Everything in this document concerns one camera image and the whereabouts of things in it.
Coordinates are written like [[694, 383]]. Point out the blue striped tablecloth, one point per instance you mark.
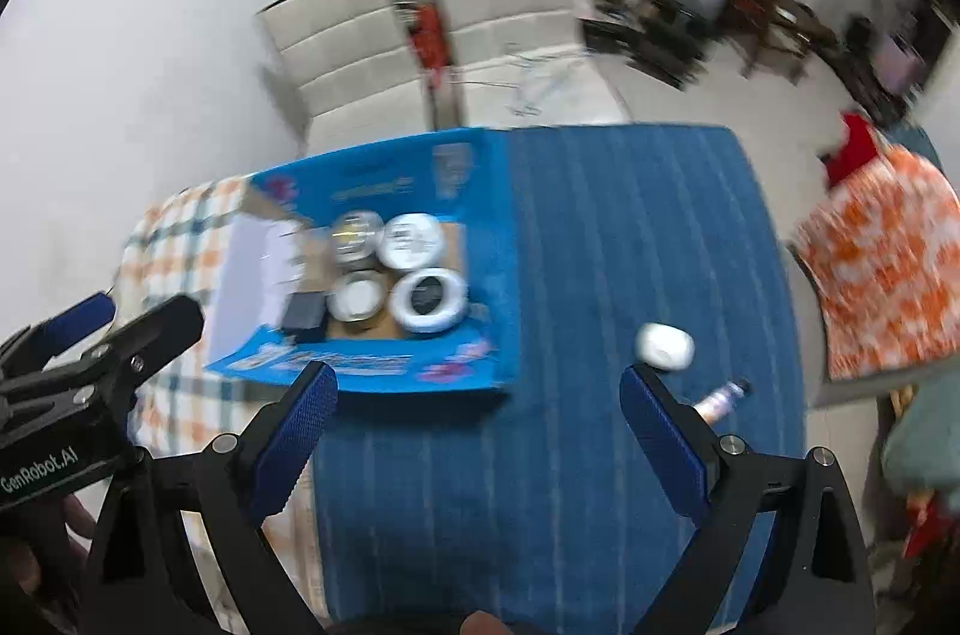
[[536, 503]]

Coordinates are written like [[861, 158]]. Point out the white jar with printed lid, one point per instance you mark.
[[411, 242]]

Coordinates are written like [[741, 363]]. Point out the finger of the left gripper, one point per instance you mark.
[[144, 346], [32, 348]]

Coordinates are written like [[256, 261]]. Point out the blue wire clothes hanger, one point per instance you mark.
[[547, 83]]

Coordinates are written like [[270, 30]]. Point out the orange floral cushion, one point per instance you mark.
[[882, 252]]

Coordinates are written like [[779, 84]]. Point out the brown wooden chair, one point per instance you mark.
[[782, 26]]

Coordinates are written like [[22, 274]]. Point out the right white padded chair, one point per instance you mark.
[[477, 33]]

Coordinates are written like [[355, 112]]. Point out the red cloth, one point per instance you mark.
[[858, 147]]

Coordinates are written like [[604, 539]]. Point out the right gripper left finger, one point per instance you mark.
[[141, 576]]

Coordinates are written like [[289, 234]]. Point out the black weight bench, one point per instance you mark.
[[668, 42]]

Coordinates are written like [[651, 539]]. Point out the blue milk carton box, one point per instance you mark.
[[460, 177]]

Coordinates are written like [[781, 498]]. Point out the plaid orange blue cloth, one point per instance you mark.
[[171, 267]]

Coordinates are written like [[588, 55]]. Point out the white jar with black lid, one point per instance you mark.
[[429, 301]]

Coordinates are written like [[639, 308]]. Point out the small purple tube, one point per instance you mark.
[[723, 401]]

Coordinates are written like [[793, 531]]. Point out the small white round case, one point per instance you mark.
[[664, 348]]

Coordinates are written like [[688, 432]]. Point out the white padded chair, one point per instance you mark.
[[477, 33], [354, 70]]

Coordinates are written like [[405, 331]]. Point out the pink box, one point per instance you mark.
[[896, 65]]

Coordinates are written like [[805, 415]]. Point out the left white padded chair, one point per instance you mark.
[[354, 70]]

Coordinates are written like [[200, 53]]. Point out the silver tin with gold lid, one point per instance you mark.
[[355, 238]]

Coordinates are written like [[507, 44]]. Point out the light blue garment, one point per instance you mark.
[[921, 453]]

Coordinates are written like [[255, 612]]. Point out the black square box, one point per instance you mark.
[[306, 316]]

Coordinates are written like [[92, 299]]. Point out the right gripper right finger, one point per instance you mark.
[[813, 577]]

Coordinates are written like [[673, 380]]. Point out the small gold rimmed tin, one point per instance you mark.
[[357, 298]]

